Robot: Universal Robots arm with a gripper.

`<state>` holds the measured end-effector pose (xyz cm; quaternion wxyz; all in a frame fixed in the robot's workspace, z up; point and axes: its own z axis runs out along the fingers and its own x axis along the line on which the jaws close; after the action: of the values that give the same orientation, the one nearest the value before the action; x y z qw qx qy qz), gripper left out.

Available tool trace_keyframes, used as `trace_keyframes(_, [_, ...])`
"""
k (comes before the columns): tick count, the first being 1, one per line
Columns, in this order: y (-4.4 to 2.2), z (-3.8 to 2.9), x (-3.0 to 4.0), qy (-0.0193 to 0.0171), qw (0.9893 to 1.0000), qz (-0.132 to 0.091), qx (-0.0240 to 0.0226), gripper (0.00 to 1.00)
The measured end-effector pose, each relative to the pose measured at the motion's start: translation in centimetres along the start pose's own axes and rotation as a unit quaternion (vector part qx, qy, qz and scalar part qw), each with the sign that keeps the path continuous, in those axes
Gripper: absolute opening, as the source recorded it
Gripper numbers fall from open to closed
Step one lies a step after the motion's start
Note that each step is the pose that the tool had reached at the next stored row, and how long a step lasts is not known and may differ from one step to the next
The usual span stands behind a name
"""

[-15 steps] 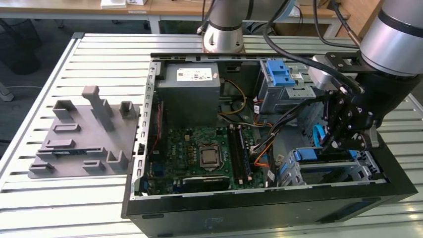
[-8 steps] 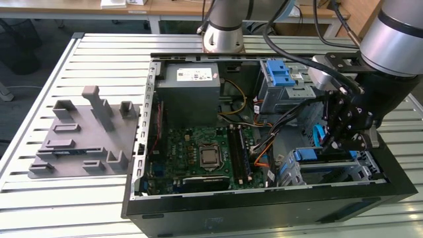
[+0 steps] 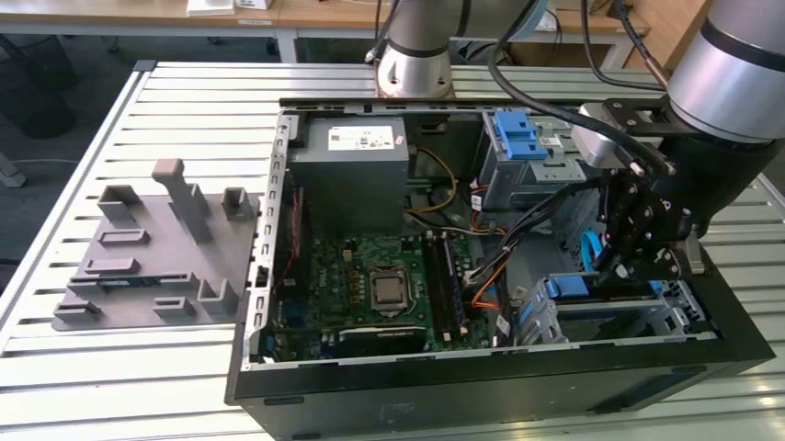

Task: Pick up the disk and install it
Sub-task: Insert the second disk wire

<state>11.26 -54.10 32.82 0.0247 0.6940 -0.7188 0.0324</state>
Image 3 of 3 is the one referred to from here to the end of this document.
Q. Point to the small white box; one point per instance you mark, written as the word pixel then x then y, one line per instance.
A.
pixel 252 3

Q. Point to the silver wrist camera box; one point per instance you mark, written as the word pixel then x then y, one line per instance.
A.
pixel 598 147

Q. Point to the silver CPU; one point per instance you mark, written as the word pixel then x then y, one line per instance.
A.
pixel 387 291

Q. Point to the black RAM slot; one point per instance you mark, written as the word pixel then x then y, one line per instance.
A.
pixel 436 285

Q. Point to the black mesh bin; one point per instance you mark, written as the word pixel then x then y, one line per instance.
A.
pixel 36 92

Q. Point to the wooden desk white frame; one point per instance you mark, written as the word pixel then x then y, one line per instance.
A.
pixel 607 25
pixel 122 14

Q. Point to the dark blue RAM stick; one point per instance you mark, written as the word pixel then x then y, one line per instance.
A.
pixel 125 283

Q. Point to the black CPU socket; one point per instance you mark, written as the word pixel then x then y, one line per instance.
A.
pixel 387 271

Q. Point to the grey power supply unit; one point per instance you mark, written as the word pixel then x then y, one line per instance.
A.
pixel 349 193

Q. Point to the grey metal drive cage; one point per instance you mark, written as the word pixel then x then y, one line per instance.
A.
pixel 539 177

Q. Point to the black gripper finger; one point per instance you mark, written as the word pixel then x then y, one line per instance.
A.
pixel 665 266
pixel 628 216

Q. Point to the large white box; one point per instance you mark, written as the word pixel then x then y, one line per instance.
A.
pixel 211 7

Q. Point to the black open PC case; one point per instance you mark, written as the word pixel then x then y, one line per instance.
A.
pixel 428 404

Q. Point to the grey desk foot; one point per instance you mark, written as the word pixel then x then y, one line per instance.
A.
pixel 9 172

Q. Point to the grey plastic parts rack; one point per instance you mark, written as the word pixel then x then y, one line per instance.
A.
pixel 153 257

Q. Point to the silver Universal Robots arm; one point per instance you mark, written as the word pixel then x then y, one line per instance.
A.
pixel 729 82

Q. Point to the black graphics card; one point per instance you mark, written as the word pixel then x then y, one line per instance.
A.
pixel 380 342

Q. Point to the blue plastic latch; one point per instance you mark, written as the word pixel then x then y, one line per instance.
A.
pixel 518 138

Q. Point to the small dark brown box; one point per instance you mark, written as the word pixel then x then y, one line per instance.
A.
pixel 610 10

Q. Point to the green motherboard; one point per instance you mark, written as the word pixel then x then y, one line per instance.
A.
pixel 333 298

